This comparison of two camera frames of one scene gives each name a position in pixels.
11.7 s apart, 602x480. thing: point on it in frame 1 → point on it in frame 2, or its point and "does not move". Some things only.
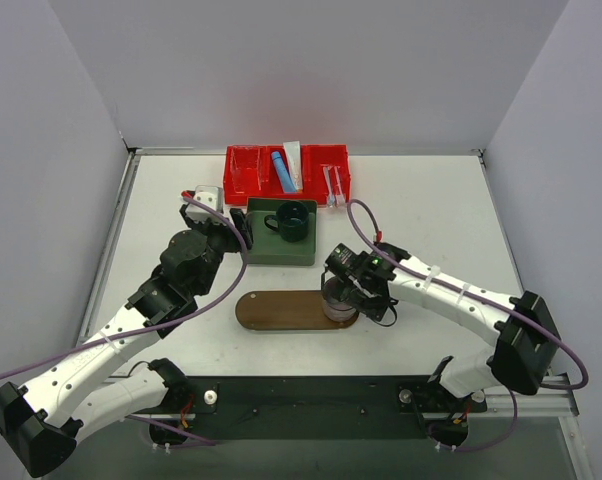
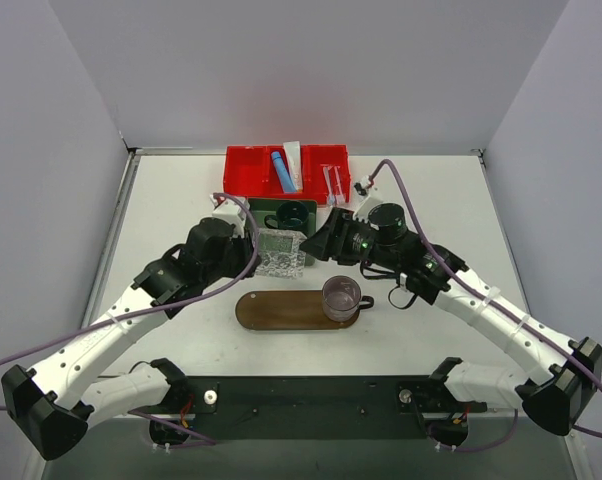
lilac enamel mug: x=334 y=308 does not move
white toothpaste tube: x=294 y=154 does not move
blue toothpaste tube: x=283 y=172 does not move
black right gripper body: x=356 y=292 → x=335 y=236
